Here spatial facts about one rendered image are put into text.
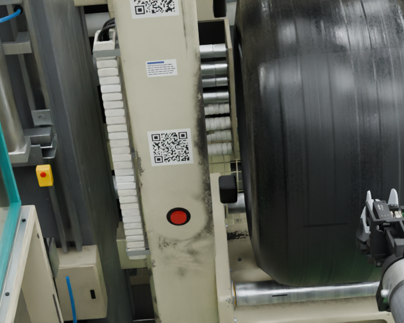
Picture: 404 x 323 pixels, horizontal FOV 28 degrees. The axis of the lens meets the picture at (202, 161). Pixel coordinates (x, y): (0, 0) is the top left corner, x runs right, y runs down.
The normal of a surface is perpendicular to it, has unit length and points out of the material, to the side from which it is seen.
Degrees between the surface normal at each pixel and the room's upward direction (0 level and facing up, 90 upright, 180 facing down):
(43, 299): 90
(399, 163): 69
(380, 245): 83
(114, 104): 90
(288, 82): 44
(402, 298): 49
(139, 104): 90
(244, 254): 0
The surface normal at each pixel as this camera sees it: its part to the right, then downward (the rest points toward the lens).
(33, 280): 0.04, 0.58
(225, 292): -0.07, -0.81
